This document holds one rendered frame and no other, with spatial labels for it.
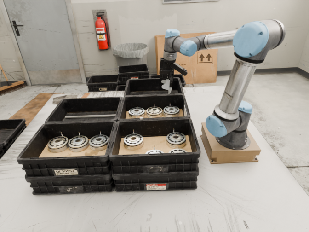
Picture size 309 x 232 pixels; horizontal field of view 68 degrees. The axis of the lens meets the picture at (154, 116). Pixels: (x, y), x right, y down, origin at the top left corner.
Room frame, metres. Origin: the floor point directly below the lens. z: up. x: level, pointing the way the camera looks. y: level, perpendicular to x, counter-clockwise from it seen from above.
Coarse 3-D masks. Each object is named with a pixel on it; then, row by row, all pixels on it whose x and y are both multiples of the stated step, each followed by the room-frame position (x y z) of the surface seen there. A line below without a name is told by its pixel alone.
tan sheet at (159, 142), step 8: (160, 136) 1.02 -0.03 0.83; (120, 144) 0.97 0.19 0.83; (144, 144) 0.96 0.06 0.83; (152, 144) 0.96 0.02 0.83; (160, 144) 0.95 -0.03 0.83; (120, 152) 0.90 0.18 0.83; (128, 152) 0.90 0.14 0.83; (136, 152) 0.90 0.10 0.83; (144, 152) 0.89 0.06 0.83; (168, 152) 0.89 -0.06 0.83
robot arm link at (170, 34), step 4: (168, 32) 1.23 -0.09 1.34; (172, 32) 1.22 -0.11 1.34; (176, 32) 1.22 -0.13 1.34; (168, 36) 1.22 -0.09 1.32; (172, 36) 1.22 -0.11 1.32; (176, 36) 1.21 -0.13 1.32; (180, 36) 1.23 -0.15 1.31; (168, 40) 1.22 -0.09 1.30; (172, 40) 1.20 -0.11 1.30; (164, 44) 1.26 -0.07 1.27; (168, 44) 1.22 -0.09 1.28; (164, 48) 1.25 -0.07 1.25; (168, 48) 1.23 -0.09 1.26; (172, 48) 1.20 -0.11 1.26; (168, 52) 1.23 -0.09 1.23; (172, 52) 1.22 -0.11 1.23
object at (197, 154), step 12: (120, 120) 1.05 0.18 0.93; (132, 120) 1.04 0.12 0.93; (144, 120) 1.04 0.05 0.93; (156, 120) 1.03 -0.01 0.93; (168, 120) 1.03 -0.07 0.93; (192, 132) 0.91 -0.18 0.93; (120, 156) 0.75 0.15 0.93; (132, 156) 0.75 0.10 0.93; (144, 156) 0.75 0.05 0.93; (156, 156) 0.75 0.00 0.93; (168, 156) 0.75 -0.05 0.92; (180, 156) 0.75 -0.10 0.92; (192, 156) 0.75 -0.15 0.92
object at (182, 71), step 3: (174, 63) 1.26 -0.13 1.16; (171, 66) 1.25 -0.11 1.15; (174, 66) 1.25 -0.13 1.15; (177, 66) 1.25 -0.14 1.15; (180, 66) 1.28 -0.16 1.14; (177, 69) 1.25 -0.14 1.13; (180, 69) 1.25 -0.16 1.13; (183, 69) 1.26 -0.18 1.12; (180, 72) 1.25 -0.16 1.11; (183, 72) 1.25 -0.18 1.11; (186, 72) 1.25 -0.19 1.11
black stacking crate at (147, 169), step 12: (180, 120) 1.03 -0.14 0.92; (120, 132) 1.03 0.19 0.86; (132, 132) 1.04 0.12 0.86; (144, 132) 1.04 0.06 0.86; (156, 132) 1.03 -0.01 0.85; (168, 132) 1.03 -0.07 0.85; (180, 132) 1.03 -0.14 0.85; (192, 144) 0.89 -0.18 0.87; (120, 168) 0.76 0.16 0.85; (132, 168) 0.76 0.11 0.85; (144, 168) 0.76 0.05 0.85; (156, 168) 0.76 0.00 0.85; (168, 168) 0.76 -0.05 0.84; (180, 168) 0.76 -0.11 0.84; (192, 168) 0.76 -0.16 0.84
